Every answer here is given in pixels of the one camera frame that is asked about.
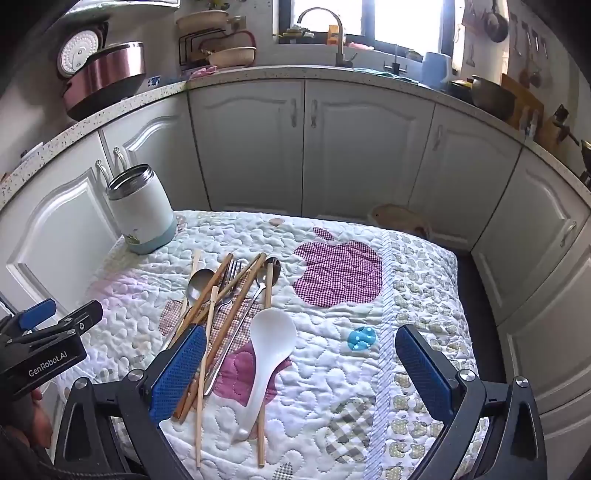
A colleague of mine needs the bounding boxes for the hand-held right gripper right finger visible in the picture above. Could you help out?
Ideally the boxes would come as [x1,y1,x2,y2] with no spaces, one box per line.
[394,323,548,480]

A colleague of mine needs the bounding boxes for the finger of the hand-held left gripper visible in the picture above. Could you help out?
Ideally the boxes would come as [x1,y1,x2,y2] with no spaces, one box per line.
[9,298,57,331]
[9,300,104,345]

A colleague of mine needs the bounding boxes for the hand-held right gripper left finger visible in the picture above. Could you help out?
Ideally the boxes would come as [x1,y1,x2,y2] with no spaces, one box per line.
[58,323,208,480]

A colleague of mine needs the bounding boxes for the metal spoon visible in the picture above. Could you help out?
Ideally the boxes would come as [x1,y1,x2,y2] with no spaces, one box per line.
[178,269,216,330]
[203,257,281,398]

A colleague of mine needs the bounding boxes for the white plastic rice spoon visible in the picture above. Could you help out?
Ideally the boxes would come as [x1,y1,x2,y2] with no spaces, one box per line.
[232,308,298,441]

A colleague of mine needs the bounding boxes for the metal fork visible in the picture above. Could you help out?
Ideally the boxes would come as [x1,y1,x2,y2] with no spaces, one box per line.
[210,260,244,315]

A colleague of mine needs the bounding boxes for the white insulated food jar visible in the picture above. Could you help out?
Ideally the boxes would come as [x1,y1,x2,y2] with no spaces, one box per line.
[106,164,178,256]

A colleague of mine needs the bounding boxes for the person's left forearm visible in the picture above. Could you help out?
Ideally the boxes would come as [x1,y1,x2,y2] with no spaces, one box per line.
[0,425,65,480]

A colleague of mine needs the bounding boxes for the person's left hand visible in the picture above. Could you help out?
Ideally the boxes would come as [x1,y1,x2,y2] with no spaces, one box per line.
[14,389,55,445]

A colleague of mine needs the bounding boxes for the white cabinet door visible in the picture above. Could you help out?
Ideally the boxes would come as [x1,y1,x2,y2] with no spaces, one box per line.
[499,258,591,416]
[99,99,211,213]
[187,79,308,215]
[471,148,591,319]
[409,104,525,252]
[0,134,125,333]
[302,79,437,222]

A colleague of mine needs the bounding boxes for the printed quilted blanket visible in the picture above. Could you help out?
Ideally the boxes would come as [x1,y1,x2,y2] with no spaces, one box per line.
[83,210,490,480]

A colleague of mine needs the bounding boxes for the beige trash bag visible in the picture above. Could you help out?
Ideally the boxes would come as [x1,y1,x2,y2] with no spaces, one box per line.
[368,204,432,240]

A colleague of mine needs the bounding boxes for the pink rice cooker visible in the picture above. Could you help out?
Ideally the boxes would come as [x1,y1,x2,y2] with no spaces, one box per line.
[56,21,147,121]

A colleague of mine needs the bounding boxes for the dark cooking pot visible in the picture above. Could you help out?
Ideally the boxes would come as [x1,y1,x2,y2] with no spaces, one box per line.
[471,76,518,121]

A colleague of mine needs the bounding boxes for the wooden cutting board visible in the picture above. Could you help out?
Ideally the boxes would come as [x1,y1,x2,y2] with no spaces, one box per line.
[501,74,544,132]

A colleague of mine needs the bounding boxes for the black dish rack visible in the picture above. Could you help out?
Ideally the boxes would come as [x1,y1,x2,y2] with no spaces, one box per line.
[178,28,232,70]

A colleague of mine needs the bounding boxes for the teal cloth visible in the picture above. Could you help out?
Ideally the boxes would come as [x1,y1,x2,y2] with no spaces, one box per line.
[355,68,421,85]

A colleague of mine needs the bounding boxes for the beige colander basket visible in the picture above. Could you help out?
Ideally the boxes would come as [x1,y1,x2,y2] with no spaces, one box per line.
[174,10,230,34]
[203,46,257,69]

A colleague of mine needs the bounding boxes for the white jug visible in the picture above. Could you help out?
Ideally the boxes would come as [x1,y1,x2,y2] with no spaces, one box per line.
[421,51,452,90]

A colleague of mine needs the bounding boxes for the small steel tap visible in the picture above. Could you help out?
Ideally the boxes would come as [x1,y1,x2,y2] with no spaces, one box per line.
[385,45,407,75]

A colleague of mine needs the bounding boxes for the speckled kitchen countertop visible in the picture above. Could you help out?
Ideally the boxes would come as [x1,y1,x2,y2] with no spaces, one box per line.
[0,65,591,208]

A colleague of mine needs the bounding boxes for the steel kitchen faucet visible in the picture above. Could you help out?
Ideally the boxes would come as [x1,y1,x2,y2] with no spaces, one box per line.
[296,7,354,69]

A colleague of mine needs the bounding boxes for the kitchen window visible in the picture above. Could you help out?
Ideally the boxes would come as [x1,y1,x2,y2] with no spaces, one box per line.
[279,0,455,56]

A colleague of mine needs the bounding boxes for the hanging frying pan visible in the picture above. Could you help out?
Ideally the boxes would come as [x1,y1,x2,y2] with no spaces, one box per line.
[485,0,509,43]

